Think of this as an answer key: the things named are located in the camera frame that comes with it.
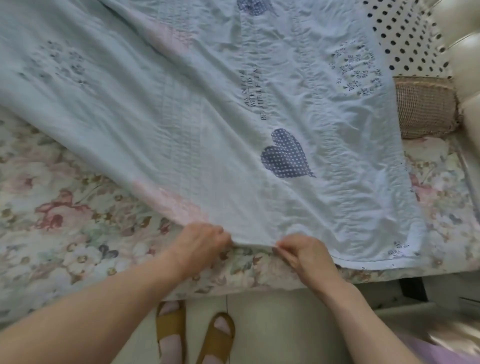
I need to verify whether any person's right hand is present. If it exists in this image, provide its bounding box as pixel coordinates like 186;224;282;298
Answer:
271;233;356;304

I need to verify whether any person's left hand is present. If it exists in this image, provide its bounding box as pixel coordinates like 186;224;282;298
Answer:
164;221;232;282

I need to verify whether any bed with floral sheet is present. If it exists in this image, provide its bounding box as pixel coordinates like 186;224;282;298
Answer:
0;108;480;323

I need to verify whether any light blue quilt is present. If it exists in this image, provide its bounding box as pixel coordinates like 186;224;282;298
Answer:
0;0;428;272

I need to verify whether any person's left forearm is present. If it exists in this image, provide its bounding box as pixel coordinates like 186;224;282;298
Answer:
0;254;187;364

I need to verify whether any person's right forearm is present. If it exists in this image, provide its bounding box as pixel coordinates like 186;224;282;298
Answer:
324;281;425;364

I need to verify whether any person's right foot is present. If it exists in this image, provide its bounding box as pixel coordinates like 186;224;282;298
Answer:
212;314;232;335

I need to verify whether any person's foot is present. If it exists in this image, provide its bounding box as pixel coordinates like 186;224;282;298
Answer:
212;314;232;335
159;301;185;364

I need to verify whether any person's right brown sandal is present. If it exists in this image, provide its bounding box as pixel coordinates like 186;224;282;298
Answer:
194;312;236;364

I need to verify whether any person's left foot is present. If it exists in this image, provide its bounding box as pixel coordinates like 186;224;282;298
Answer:
159;301;185;364

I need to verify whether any white nightstand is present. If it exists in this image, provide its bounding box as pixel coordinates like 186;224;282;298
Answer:
373;273;480;338

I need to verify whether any polka dot pillow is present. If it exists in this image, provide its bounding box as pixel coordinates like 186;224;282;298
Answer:
361;0;464;140

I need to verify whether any cream tufted headboard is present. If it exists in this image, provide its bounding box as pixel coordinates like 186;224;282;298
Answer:
427;0;480;226

